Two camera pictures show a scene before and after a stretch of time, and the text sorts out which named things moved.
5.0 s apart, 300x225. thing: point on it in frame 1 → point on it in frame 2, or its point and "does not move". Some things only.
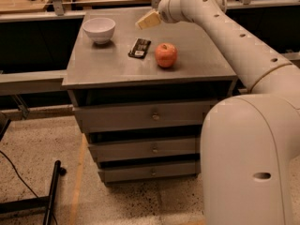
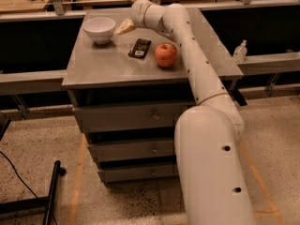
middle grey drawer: x=113 y=151 does not move
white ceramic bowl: x=99 y=29 does not move
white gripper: x=166 y=12 → x=138 y=13
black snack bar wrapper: x=140 y=48 does not move
